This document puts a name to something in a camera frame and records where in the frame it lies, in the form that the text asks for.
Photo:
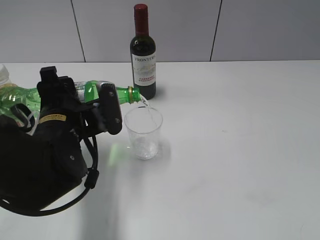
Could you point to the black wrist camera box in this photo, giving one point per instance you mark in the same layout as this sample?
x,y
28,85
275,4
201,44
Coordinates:
x,y
109,107

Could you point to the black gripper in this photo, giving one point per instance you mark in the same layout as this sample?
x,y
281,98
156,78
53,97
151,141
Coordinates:
x,y
61,111

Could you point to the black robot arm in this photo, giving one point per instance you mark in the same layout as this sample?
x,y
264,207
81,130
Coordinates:
x,y
49,164

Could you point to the transparent plastic cup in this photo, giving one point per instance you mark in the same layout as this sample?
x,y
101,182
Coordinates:
x,y
143,125

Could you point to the orange juice bottle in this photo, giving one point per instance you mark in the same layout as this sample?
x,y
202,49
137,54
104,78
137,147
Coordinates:
x,y
5,81

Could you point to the dark red wine bottle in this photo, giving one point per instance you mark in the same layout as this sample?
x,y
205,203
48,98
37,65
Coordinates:
x,y
143,54

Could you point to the green sprite bottle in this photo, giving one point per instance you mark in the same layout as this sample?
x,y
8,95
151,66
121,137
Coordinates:
x,y
12,94

